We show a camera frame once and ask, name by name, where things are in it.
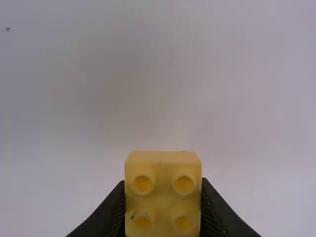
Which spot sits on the yellow toy brick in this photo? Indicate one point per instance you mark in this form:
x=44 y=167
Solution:
x=163 y=197

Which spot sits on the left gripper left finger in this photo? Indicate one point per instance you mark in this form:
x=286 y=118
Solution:
x=106 y=217

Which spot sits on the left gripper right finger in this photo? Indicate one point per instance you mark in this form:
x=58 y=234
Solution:
x=217 y=217

